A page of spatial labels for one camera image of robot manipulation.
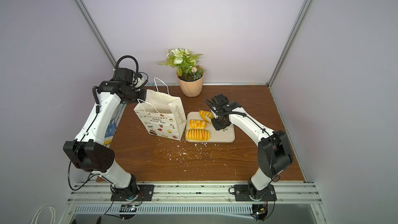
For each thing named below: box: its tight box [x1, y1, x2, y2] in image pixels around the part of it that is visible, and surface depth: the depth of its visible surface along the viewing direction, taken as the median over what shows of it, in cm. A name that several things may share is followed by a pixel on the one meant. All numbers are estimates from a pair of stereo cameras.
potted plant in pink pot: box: [157, 48, 205, 98], surface depth 102 cm
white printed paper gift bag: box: [133, 77, 187, 142], surface depth 84 cm
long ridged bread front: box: [186, 129, 211, 142], surface depth 91 cm
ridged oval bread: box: [199, 109, 215, 124], surface depth 101 cm
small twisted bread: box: [188, 119, 207, 130], surface depth 95 cm
